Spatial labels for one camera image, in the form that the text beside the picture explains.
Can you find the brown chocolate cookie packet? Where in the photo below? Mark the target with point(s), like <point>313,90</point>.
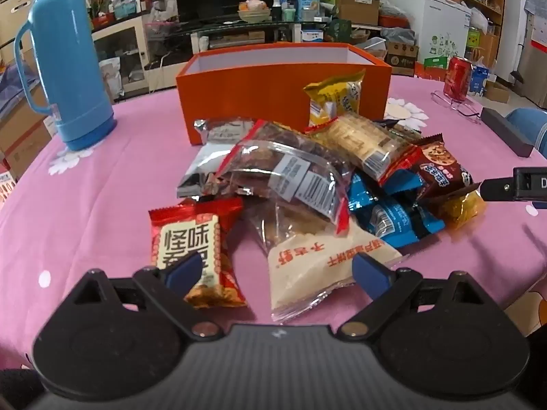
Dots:
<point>436,166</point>

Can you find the blue thermos flask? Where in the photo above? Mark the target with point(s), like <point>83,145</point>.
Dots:
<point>64,72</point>

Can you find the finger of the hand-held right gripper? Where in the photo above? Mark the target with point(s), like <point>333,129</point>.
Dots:
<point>498,188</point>

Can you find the red bean snack packet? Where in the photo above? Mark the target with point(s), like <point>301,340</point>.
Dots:
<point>188,230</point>

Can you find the orange cardboard box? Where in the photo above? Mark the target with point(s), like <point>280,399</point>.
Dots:
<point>248,94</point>

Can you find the clear cracker packet red ends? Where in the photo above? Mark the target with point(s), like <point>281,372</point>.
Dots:
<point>359,141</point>

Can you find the yellow orange clear packet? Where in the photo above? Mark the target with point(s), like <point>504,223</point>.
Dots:
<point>463,211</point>

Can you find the silver snack packet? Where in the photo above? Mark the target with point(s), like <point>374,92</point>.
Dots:
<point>205,166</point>

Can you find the bowl of fruit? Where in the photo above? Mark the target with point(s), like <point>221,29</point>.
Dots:
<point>254,15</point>

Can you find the white chest freezer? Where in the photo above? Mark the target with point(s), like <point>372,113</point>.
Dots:
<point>431,21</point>

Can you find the long black box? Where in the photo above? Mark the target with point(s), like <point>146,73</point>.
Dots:
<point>506,130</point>

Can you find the glass television stand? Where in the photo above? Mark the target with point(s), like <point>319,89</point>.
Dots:
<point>239,25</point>

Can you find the clear zip bag brown snacks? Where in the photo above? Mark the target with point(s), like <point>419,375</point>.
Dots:
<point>277,158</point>

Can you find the yellow snack packet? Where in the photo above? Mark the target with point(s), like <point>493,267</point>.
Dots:
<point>337,94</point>

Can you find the eyeglasses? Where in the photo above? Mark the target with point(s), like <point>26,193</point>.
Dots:
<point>466,114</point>

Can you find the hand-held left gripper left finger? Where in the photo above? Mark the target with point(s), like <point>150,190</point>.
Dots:
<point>183,268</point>

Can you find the blue snack packet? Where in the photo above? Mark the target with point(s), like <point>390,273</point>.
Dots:
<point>384,222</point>
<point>404,181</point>

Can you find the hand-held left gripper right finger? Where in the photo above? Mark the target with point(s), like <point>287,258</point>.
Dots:
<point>371,275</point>

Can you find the white standing air conditioner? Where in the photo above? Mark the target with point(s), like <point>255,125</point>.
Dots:
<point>17,8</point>

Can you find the clear white biscuit packet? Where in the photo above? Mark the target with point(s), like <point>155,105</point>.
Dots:
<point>307,260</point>

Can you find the brown cardboard box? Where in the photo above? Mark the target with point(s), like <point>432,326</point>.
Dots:
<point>357,10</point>
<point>21,136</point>

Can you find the white cabinet glass door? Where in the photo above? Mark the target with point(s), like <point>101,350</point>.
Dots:
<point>128,30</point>

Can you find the red soda can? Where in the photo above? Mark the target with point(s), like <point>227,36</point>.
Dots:
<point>457,79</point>

